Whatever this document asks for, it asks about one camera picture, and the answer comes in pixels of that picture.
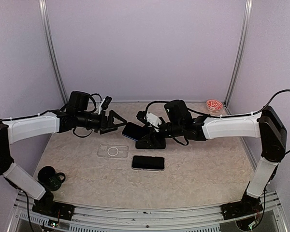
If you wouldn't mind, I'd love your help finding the right aluminium frame post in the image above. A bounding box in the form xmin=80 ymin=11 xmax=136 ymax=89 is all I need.
xmin=224 ymin=0 xmax=253 ymax=107

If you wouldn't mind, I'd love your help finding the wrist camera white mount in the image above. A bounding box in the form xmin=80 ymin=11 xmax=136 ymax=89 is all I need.
xmin=97 ymin=96 xmax=113 ymax=115
xmin=136 ymin=111 xmax=162 ymax=132

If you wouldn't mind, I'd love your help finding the left aluminium frame post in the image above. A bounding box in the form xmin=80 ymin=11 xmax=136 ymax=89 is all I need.
xmin=39 ymin=0 xmax=68 ymax=104

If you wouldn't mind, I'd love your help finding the black smartphone with teal edge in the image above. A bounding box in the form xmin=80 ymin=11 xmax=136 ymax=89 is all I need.
xmin=135 ymin=138 xmax=166 ymax=150

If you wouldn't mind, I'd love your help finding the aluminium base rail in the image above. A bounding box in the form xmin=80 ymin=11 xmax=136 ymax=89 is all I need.
xmin=7 ymin=192 xmax=289 ymax=232

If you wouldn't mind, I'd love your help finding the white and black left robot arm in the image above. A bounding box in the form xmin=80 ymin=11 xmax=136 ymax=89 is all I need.
xmin=0 ymin=91 xmax=127 ymax=215

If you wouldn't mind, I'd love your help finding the aluminium frame post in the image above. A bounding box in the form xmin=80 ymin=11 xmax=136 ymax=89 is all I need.
xmin=224 ymin=0 xmax=253 ymax=107
xmin=39 ymin=0 xmax=68 ymax=104

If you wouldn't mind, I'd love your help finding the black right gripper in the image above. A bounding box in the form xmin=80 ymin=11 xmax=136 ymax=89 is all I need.
xmin=138 ymin=120 xmax=184 ymax=148

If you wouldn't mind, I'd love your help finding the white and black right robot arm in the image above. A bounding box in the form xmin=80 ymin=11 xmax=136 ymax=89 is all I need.
xmin=135 ymin=100 xmax=287 ymax=215

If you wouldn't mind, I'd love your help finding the red patterned small bowl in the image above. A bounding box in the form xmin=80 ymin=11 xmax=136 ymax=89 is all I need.
xmin=206 ymin=99 xmax=223 ymax=113

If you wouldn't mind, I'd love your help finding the black mug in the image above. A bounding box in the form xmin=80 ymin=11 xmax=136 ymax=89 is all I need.
xmin=37 ymin=166 xmax=66 ymax=191

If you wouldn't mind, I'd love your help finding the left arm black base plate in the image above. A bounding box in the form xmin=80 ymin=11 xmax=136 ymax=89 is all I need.
xmin=32 ymin=202 xmax=75 ymax=221

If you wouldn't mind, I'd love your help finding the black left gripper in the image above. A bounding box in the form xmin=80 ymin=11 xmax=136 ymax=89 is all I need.
xmin=76 ymin=109 xmax=127 ymax=134

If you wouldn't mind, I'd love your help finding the black phone with purple edge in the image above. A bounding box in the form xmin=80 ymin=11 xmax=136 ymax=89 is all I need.
xmin=122 ymin=122 xmax=149 ymax=141

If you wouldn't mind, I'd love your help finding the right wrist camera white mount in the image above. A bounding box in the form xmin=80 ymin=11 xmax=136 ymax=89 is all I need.
xmin=136 ymin=111 xmax=162 ymax=132

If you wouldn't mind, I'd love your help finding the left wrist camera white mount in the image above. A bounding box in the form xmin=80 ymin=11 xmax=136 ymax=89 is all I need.
xmin=97 ymin=96 xmax=113 ymax=115

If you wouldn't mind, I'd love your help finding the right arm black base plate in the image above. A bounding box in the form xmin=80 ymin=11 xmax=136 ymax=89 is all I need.
xmin=220 ymin=200 xmax=263 ymax=220

